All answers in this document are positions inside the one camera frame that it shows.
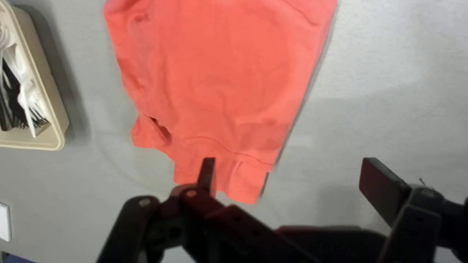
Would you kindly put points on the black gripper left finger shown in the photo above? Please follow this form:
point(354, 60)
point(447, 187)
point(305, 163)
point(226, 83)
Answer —
point(204, 178)

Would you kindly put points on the white plastic fork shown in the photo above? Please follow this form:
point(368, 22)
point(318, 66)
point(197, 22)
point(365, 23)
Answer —
point(8, 51)

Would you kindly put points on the red shirt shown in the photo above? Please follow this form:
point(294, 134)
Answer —
point(218, 77)

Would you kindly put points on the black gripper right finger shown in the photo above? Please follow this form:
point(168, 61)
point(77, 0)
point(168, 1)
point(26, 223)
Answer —
point(399, 203)

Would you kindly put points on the black cutlery in tray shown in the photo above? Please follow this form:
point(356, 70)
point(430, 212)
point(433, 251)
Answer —
point(13, 111)

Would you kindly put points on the beige plastic tray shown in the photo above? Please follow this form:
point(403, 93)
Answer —
point(51, 136)

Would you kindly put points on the white paper sheet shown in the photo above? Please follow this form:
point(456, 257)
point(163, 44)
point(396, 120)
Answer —
point(4, 222)

